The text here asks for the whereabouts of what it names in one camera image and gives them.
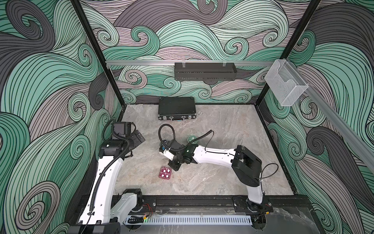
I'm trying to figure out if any clear plastic wall bin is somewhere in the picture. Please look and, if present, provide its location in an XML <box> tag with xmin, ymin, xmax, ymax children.
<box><xmin>265</xmin><ymin>59</ymin><xmax>309</xmax><ymax>106</ymax></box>

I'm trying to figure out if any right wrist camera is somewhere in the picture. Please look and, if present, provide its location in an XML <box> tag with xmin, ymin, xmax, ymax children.
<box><xmin>159</xmin><ymin>146</ymin><xmax>174</xmax><ymax>160</ymax></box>

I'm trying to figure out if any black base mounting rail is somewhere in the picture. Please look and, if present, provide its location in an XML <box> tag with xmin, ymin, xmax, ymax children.
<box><xmin>141</xmin><ymin>195</ymin><xmax>311</xmax><ymax>213</ymax></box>

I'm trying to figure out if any black hard carrying case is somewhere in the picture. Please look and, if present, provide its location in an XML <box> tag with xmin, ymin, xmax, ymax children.
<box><xmin>158</xmin><ymin>97</ymin><xmax>197</xmax><ymax>121</ymax></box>

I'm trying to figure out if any round green pillbox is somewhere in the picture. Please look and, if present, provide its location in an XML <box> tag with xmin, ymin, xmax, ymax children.
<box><xmin>187</xmin><ymin>135</ymin><xmax>198</xmax><ymax>144</ymax></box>

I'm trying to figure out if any black perforated wall tray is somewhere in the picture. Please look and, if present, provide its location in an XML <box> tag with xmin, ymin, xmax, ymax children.
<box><xmin>174</xmin><ymin>63</ymin><xmax>238</xmax><ymax>82</ymax></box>

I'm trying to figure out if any white slotted cable duct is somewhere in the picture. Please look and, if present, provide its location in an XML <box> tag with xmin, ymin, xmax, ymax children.
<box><xmin>124</xmin><ymin>214</ymin><xmax>252</xmax><ymax>226</ymax></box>

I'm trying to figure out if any aluminium wall rail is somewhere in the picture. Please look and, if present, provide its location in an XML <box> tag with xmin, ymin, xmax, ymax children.
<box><xmin>105</xmin><ymin>59</ymin><xmax>274</xmax><ymax>67</ymax></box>

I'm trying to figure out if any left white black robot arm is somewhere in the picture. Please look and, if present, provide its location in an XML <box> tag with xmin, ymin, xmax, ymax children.
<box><xmin>68</xmin><ymin>120</ymin><xmax>145</xmax><ymax>234</ymax></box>

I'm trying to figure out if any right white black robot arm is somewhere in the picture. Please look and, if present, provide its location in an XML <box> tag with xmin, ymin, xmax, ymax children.
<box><xmin>158</xmin><ymin>124</ymin><xmax>279</xmax><ymax>213</ymax></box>

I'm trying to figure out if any dark pink square pillbox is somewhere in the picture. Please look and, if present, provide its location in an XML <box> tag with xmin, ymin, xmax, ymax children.
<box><xmin>158</xmin><ymin>166</ymin><xmax>172</xmax><ymax>180</ymax></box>

